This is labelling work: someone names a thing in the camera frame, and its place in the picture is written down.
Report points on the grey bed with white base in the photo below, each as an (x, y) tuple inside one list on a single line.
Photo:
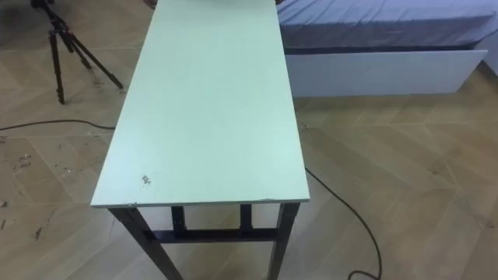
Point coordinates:
[(373, 27)]

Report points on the black camera tripod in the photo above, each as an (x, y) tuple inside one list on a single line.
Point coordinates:
[(62, 39)]

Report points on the white desk with black legs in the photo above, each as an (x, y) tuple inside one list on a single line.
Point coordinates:
[(206, 109)]

